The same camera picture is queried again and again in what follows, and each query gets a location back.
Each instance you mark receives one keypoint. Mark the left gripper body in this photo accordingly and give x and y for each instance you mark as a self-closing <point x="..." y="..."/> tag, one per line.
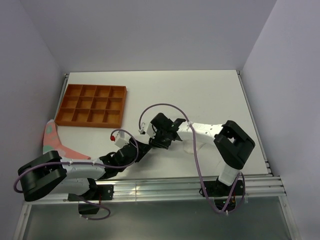
<point x="141" y="153"/>

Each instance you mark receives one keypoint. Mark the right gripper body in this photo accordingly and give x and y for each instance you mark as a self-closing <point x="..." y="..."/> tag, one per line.
<point x="161" y="139"/>

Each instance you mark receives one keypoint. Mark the white sock black stripes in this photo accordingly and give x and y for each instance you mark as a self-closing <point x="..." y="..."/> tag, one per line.
<point x="188" y="146"/>

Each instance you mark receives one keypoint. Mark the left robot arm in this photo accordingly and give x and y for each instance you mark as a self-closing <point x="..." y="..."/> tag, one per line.
<point x="52" y="173"/>

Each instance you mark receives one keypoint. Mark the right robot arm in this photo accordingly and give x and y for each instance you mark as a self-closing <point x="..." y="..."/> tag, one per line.
<point x="232" y="142"/>

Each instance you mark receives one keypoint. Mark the orange compartment tray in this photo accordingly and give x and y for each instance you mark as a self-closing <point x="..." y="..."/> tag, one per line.
<point x="92" y="106"/>

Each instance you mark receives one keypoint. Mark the pink patterned sock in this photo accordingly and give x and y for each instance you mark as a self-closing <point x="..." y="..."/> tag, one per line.
<point x="52" y="142"/>

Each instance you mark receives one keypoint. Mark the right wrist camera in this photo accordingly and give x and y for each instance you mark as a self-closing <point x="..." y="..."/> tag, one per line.
<point x="145" y="128"/>

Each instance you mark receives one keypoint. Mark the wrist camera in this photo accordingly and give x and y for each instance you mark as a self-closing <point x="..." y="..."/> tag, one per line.
<point x="145" y="128"/>
<point x="119" y="139"/>

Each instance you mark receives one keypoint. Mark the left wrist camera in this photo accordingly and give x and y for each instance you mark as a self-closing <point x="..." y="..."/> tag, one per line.
<point x="119" y="139"/>

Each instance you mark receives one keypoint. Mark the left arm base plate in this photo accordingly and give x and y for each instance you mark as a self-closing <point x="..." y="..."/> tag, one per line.
<point x="102" y="193"/>

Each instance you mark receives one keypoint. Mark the black cable clamp block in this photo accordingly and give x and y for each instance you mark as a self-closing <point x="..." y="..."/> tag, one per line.
<point x="87" y="209"/>

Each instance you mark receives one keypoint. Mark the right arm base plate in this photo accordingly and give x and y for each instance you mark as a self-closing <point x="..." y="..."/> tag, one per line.
<point x="215" y="188"/>

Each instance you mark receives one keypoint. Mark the aluminium rail frame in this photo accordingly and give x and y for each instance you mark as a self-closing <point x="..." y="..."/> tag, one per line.
<point x="158" y="198"/>

